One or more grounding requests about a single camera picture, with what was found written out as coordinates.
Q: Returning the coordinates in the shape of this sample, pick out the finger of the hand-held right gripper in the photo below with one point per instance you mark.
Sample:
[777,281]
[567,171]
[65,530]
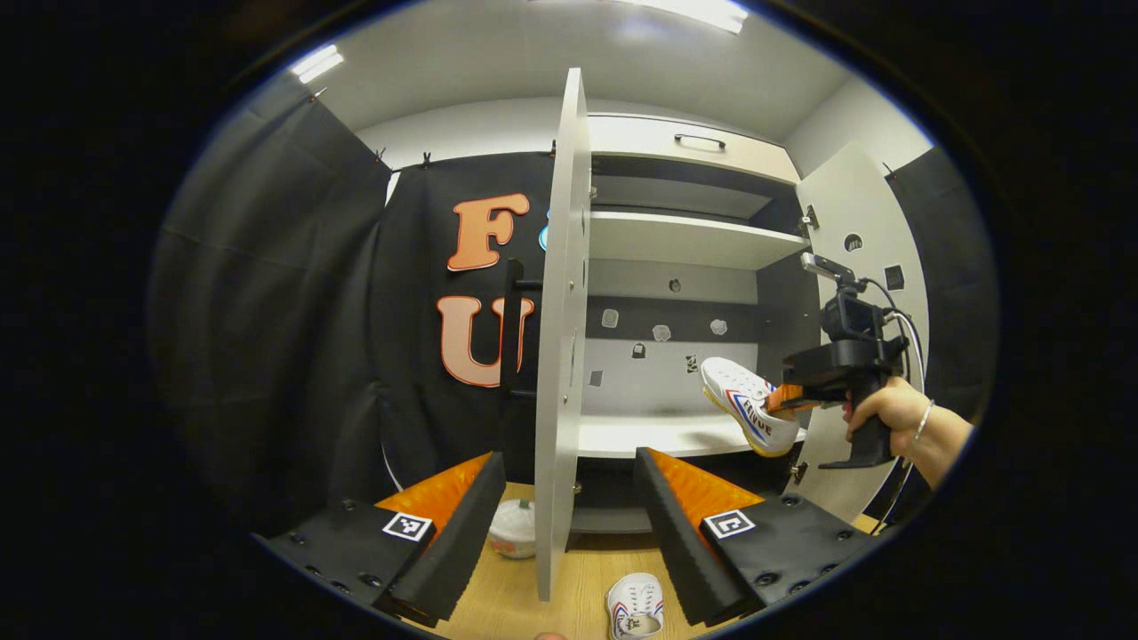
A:
[787,398]

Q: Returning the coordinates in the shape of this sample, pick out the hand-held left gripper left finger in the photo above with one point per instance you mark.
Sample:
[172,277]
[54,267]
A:
[458,533]

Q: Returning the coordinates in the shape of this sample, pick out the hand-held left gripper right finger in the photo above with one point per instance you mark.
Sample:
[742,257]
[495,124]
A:
[671,533]

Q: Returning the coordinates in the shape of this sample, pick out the white sneaker shoe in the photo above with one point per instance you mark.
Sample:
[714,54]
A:
[747,400]
[635,604]

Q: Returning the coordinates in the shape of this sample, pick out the white shoe cabinet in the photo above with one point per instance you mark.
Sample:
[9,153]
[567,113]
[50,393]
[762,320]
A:
[658,382]

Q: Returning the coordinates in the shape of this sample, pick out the white shoe cabinet door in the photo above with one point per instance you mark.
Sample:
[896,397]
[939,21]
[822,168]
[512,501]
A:
[560,356]
[853,196]

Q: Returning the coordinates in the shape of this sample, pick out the white cabinet shelf board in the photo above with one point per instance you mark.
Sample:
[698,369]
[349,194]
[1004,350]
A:
[649,436]
[685,238]

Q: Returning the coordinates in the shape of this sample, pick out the white cabinet drawer front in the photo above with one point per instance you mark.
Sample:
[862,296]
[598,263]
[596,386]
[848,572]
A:
[640,138]

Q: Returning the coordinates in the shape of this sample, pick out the white orange round container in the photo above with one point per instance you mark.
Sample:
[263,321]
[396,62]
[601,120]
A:
[513,529]

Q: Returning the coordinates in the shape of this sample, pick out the ceiling light panel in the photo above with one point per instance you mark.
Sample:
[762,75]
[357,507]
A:
[702,11]

